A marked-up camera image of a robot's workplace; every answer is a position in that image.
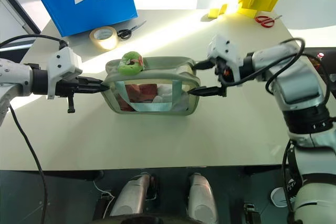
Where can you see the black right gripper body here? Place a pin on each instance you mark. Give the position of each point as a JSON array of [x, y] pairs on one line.
[[225, 74]]

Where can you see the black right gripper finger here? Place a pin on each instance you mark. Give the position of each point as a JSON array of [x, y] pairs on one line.
[[207, 91], [207, 65]]

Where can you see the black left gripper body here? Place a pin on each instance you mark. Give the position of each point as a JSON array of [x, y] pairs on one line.
[[64, 87]]

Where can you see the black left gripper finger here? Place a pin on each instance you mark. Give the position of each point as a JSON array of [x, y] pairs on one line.
[[90, 80], [92, 89]]

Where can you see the green clear zip pouch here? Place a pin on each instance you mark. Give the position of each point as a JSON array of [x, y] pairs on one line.
[[168, 68]]

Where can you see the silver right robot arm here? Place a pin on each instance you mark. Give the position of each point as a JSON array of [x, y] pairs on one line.
[[296, 82]]

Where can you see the white item inside pouch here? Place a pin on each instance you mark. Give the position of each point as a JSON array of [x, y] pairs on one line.
[[164, 94]]

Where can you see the red item inside pouch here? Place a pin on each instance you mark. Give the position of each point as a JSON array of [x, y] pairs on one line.
[[141, 91]]

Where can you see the beige tape roll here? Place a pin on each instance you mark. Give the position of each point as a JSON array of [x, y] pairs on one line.
[[105, 41]]

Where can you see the yellow plastic piece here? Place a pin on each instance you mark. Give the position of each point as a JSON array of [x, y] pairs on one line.
[[223, 9], [214, 12]]

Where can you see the black scissors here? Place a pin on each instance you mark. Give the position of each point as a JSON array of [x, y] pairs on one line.
[[124, 34]]

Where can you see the red scissors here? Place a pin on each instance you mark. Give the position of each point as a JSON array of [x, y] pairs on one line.
[[265, 21]]

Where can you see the blue cardboard box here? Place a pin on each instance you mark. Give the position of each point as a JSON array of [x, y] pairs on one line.
[[86, 1]]

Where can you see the red capped bottle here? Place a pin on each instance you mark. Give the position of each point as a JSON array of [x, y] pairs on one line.
[[319, 57]]

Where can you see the silver rounded robot leg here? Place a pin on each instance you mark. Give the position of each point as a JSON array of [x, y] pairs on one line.
[[200, 197], [134, 195]]

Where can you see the white round object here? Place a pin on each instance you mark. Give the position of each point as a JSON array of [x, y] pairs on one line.
[[278, 196]]

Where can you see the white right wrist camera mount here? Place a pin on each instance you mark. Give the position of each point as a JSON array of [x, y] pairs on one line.
[[225, 51]]

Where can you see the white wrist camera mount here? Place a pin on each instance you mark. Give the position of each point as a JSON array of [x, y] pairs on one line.
[[63, 61], [225, 51]]

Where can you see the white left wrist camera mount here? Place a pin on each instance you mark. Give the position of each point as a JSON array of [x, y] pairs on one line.
[[63, 61]]

